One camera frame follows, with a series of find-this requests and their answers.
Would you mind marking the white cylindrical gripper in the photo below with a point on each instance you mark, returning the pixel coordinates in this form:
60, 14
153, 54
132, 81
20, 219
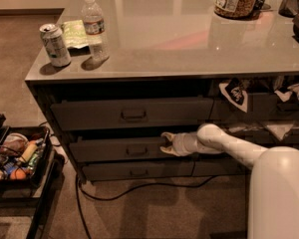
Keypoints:
179, 144

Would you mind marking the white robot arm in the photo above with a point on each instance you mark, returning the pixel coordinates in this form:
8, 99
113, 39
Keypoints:
273, 211

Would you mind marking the grey drawer cabinet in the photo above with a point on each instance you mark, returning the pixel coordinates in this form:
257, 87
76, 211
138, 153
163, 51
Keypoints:
167, 49

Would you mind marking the white bag in drawer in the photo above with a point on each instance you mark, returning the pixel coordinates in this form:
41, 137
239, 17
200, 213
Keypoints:
279, 128

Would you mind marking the black white chip bag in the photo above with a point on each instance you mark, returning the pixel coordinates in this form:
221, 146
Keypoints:
235, 94

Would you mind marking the clear plastic water bottle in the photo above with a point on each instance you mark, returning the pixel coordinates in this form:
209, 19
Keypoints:
95, 28

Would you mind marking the green snack packet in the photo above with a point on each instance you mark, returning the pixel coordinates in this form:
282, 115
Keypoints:
74, 34

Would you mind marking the black bin of items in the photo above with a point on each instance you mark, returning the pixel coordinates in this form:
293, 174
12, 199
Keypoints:
24, 156

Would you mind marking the silver soda can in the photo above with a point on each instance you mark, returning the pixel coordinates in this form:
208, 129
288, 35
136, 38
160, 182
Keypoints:
52, 38

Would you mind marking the black cart frame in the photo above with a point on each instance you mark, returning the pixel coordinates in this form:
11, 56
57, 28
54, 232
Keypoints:
23, 211

